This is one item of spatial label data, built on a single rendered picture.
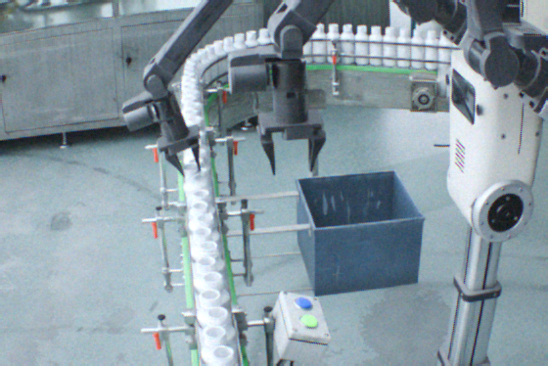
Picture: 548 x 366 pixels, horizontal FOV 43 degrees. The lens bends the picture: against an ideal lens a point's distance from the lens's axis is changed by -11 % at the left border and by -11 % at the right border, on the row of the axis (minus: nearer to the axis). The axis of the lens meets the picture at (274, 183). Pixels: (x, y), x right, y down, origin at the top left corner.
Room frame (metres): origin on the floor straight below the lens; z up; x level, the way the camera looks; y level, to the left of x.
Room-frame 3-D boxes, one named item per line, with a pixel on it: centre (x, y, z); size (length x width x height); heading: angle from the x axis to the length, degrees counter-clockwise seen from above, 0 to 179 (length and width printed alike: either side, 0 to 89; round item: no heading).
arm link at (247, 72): (1.19, 0.01, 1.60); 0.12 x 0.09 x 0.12; 97
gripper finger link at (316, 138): (1.20, -0.05, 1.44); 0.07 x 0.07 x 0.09; 6
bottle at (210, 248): (1.33, 0.14, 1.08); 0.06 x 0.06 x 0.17
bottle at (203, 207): (1.51, 0.17, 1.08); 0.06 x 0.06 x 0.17
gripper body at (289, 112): (1.20, -0.03, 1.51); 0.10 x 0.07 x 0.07; 96
